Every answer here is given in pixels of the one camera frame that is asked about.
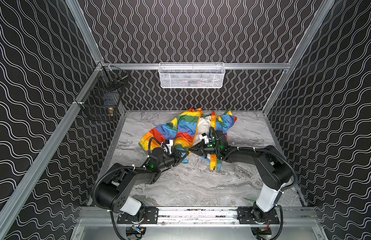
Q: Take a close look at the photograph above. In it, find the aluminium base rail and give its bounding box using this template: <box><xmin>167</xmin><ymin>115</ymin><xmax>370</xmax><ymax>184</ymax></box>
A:
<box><xmin>74</xmin><ymin>205</ymin><xmax>321</xmax><ymax>228</ymax></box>

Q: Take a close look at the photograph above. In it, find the rainbow striped jacket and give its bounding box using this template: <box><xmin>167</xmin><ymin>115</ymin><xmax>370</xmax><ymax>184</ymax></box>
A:
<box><xmin>139</xmin><ymin>109</ymin><xmax>237</xmax><ymax>155</ymax></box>

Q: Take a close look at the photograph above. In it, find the black mounting plate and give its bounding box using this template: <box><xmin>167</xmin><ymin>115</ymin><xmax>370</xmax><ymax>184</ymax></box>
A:
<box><xmin>116</xmin><ymin>206</ymin><xmax>159</xmax><ymax>225</ymax></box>
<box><xmin>237</xmin><ymin>207</ymin><xmax>280</xmax><ymax>225</ymax></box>

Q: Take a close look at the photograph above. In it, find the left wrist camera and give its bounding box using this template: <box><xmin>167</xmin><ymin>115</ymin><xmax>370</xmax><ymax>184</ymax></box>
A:
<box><xmin>161</xmin><ymin>140</ymin><xmax>173</xmax><ymax>154</ymax></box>

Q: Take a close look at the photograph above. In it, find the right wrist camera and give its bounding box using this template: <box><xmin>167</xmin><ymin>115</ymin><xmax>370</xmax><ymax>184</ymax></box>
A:
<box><xmin>199</xmin><ymin>130</ymin><xmax>228</xmax><ymax>148</ymax></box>

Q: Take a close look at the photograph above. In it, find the white wire mesh basket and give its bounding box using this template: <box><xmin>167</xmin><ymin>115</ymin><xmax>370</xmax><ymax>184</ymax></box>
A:
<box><xmin>158</xmin><ymin>62</ymin><xmax>226</xmax><ymax>89</ymax></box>

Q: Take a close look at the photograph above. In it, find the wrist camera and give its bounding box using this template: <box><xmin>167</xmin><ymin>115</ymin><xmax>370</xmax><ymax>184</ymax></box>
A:
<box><xmin>199</xmin><ymin>130</ymin><xmax>228</xmax><ymax>148</ymax></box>
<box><xmin>161</xmin><ymin>140</ymin><xmax>173</xmax><ymax>154</ymax></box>

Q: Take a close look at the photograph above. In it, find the black wire basket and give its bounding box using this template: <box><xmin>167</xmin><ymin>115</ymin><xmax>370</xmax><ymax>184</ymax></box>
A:
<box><xmin>74</xmin><ymin>62</ymin><xmax>130</xmax><ymax>123</ymax></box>

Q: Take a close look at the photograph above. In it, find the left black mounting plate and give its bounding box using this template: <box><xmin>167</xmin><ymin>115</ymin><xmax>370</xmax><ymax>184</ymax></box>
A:
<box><xmin>116</xmin><ymin>206</ymin><xmax>159</xmax><ymax>225</ymax></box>

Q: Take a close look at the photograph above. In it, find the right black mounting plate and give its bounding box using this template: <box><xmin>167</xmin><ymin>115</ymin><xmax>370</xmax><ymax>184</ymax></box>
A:
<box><xmin>237</xmin><ymin>207</ymin><xmax>280</xmax><ymax>225</ymax></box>

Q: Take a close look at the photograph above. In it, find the small brass object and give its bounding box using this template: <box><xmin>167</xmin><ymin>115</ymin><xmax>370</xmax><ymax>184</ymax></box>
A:
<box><xmin>108</xmin><ymin>108</ymin><xmax>114</xmax><ymax>118</ymax></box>

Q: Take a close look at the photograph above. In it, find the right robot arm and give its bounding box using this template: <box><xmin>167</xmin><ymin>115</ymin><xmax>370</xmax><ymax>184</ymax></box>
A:
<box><xmin>190</xmin><ymin>142</ymin><xmax>297</xmax><ymax>223</ymax></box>

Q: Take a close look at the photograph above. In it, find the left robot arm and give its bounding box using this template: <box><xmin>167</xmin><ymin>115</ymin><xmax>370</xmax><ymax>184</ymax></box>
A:
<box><xmin>91</xmin><ymin>147</ymin><xmax>189</xmax><ymax>224</ymax></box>

